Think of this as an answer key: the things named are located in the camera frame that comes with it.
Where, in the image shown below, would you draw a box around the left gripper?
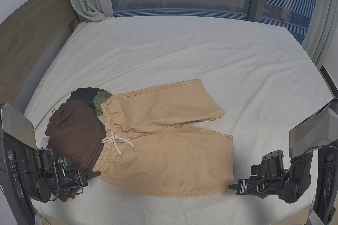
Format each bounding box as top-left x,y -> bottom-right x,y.
67,170 -> 89,189

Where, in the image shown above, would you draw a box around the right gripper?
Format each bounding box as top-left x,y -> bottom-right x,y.
236,177 -> 262,196

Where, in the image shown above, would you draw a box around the tan shorts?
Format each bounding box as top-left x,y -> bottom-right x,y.
92,78 -> 235,197

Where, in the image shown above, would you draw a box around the brown garment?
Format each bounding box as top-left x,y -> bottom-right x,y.
45,101 -> 106,202

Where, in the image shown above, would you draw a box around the green garment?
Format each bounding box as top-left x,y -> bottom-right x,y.
93,89 -> 113,117

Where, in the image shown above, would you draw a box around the dark grey garment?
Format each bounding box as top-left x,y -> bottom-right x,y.
69,88 -> 99,108

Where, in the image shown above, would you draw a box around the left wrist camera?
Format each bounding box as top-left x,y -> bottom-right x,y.
59,157 -> 74,170

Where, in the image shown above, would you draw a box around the black cable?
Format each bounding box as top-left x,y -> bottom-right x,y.
301,145 -> 332,157

